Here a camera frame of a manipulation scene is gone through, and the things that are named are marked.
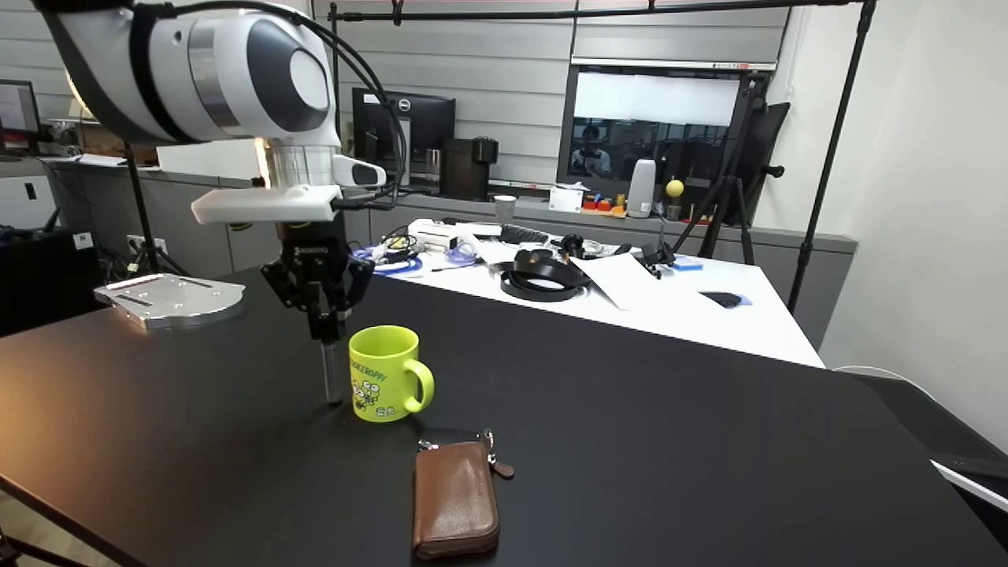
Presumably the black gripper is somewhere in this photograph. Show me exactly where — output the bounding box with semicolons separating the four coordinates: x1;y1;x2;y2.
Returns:
261;220;375;343

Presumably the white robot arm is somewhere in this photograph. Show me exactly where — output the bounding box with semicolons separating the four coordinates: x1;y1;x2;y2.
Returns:
30;0;388;343

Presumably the lime green mug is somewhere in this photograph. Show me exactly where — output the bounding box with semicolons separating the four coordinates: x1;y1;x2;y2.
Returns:
346;324;437;425

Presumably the black computer monitor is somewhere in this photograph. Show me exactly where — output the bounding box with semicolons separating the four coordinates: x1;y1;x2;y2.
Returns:
353;87;456;186

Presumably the black coffee machine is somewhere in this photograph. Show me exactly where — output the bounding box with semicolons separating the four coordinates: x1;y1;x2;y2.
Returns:
440;140;498;202

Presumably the brown leather key pouch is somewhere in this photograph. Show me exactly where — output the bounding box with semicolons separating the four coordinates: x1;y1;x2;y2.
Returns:
412;442;501;562

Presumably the white bottle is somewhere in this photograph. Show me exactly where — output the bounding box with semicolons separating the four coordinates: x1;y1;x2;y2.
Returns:
628;157;654;218

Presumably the white side table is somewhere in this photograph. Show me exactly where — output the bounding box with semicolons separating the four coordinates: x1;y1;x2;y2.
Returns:
363;218;821;370

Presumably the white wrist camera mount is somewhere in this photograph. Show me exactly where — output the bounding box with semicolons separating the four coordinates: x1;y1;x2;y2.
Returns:
156;140;339;224

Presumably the black coiled cable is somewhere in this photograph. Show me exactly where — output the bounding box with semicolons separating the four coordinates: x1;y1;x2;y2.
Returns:
498;246;589;305

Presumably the black light stand frame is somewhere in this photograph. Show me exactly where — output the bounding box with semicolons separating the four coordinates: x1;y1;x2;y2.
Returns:
325;0;882;314

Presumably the black camera tripod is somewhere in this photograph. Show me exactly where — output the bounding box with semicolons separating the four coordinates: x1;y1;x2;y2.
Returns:
674;73;792;265

